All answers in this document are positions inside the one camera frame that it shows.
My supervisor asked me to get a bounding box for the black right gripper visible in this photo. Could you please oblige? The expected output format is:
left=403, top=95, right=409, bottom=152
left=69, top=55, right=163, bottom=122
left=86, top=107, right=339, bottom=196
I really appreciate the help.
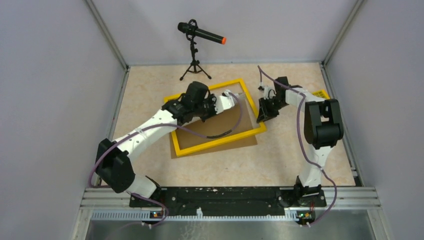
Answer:
left=257, top=97, right=288, bottom=124

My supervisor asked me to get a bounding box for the yellow wooden picture frame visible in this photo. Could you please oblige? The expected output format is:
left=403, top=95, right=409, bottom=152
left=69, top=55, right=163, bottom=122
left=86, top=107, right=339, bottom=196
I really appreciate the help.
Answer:
left=169, top=78, right=259, bottom=157

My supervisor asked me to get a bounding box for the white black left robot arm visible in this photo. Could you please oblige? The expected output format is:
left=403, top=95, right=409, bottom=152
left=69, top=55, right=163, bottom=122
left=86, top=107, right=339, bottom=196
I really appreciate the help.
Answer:
left=94, top=81, right=218, bottom=207

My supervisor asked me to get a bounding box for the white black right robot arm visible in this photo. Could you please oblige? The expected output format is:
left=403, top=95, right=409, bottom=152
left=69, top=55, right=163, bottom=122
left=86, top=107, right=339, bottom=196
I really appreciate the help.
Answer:
left=256, top=76, right=344, bottom=206

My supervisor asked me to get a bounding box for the black microphone tripod stand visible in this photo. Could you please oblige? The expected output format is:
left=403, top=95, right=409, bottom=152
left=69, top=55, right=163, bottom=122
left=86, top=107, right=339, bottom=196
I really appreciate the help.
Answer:
left=179, top=19, right=212, bottom=81

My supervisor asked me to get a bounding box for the yellow screwdriver bit box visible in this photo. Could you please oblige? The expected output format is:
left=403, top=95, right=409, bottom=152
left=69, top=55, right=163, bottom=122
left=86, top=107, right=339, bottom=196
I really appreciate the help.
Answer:
left=311, top=89, right=331, bottom=100

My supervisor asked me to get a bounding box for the black microphone orange tip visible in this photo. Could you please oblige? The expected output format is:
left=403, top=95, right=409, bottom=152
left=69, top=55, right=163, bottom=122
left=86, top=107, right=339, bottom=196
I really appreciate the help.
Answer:
left=177, top=22, right=227, bottom=45

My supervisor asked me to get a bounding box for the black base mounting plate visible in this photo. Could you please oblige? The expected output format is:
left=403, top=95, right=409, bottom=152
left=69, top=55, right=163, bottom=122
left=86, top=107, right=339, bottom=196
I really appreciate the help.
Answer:
left=150, top=185, right=327, bottom=208

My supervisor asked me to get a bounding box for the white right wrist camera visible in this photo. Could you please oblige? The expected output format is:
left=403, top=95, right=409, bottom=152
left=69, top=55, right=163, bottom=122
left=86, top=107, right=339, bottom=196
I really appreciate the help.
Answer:
left=258, top=85, right=276, bottom=100

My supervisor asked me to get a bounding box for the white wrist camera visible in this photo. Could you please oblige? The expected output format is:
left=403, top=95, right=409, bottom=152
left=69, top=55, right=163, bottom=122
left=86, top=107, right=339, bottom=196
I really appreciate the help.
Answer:
left=214, top=89, right=246, bottom=115
left=258, top=85, right=276, bottom=100

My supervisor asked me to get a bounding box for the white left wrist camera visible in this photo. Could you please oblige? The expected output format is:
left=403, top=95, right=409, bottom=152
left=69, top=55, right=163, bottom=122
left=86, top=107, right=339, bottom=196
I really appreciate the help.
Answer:
left=214, top=89, right=246, bottom=115

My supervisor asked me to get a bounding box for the brown frame backing board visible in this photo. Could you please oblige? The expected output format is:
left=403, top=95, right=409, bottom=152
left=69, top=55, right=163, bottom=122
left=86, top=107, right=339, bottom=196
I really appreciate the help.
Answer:
left=170, top=99, right=267, bottom=159

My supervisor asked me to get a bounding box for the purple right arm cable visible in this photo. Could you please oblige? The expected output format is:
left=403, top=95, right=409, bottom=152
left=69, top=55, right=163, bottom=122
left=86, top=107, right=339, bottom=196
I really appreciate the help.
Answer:
left=256, top=65, right=338, bottom=227

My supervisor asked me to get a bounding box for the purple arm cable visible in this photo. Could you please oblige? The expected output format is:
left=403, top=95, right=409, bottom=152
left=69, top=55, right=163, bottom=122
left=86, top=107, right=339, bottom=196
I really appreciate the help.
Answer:
left=256, top=65, right=338, bottom=227
left=87, top=92, right=244, bottom=229

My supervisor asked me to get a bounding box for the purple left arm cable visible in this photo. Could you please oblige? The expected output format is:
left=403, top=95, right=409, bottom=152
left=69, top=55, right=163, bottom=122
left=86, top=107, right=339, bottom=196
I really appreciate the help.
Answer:
left=87, top=92, right=244, bottom=229

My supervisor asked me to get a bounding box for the aluminium front rail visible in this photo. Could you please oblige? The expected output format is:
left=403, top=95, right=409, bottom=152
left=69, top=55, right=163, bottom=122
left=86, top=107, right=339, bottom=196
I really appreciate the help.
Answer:
left=80, top=187, right=381, bottom=222

